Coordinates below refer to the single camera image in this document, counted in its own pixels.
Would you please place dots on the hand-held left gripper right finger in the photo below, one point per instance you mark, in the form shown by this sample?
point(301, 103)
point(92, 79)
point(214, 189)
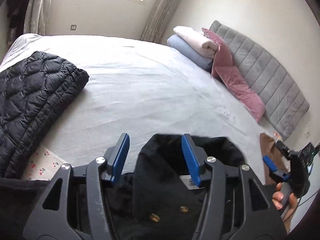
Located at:
point(191, 160)

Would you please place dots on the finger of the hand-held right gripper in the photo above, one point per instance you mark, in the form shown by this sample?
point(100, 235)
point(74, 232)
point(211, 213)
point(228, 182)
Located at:
point(271, 165)
point(282, 147)

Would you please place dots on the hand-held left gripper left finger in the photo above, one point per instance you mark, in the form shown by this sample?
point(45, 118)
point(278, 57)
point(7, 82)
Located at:
point(120, 155)

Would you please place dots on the black padded coat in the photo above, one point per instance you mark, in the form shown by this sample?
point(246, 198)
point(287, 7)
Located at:
point(160, 180)

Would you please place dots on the dark hanging clothes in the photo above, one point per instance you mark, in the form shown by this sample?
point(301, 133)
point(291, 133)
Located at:
point(16, 7)

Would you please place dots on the person's right hand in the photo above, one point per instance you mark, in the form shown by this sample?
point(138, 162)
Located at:
point(293, 210)

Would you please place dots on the brown garment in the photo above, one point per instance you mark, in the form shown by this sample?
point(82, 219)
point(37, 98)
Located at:
point(268, 152)

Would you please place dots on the grey padded headboard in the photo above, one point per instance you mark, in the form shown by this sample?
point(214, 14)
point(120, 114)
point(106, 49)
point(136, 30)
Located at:
point(270, 80)

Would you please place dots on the pink velvet blanket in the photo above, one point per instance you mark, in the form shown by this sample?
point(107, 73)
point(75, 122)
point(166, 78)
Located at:
point(237, 90)

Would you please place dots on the cherry print bedsheet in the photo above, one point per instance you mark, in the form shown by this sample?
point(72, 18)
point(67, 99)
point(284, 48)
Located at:
point(47, 162)

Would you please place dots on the bed with white sheet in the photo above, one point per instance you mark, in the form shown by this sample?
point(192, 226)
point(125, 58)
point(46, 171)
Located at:
point(150, 85)

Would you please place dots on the black quilted puffer jacket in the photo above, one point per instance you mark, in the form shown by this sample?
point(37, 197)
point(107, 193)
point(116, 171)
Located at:
point(32, 100)

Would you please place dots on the folded blue blanket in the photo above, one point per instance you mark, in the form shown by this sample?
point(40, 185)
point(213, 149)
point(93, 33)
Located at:
point(190, 52)

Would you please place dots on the folded pale pink blanket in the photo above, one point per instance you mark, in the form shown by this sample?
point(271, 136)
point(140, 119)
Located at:
point(195, 37)

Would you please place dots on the pale patterned curtain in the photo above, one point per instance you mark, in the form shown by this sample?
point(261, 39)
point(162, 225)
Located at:
point(37, 7)
point(162, 12)

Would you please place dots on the metal wall socket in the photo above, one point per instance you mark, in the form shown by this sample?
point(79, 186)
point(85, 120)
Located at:
point(73, 27)

